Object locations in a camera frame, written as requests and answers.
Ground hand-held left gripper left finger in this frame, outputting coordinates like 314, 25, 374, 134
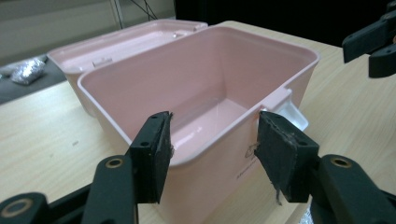
128, 111, 174, 205

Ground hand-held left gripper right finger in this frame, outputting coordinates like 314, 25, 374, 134
254, 110, 320, 203

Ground pink plastic storage box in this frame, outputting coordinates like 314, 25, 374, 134
46, 19, 321, 224

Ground black curtain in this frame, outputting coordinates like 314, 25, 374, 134
174, 0, 396, 48

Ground silver foil bag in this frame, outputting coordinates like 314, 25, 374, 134
10, 58, 47, 86

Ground pink box lid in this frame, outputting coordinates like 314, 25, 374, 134
0, 0, 176, 66

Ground black floor cables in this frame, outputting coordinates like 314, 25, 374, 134
129, 0, 160, 21

